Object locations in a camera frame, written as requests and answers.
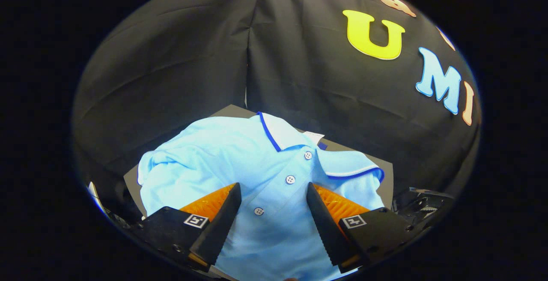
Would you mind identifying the grey cabinet with dark top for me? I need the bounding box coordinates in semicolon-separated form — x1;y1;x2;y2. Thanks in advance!
123;104;394;218

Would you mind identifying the light blue polo shirt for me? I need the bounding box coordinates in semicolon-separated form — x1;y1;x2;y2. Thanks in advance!
137;112;386;281

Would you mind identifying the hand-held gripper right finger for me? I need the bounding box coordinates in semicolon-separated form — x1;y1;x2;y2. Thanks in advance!
306;182;415;274

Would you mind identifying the black backdrop cloth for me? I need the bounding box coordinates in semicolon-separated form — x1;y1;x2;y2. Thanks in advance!
72;0;482;215

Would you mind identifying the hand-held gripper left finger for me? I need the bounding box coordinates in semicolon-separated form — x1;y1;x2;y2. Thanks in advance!
128;182;242;273

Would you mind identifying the dark washing machine lid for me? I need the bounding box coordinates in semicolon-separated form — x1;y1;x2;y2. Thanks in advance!
392;187;455;232

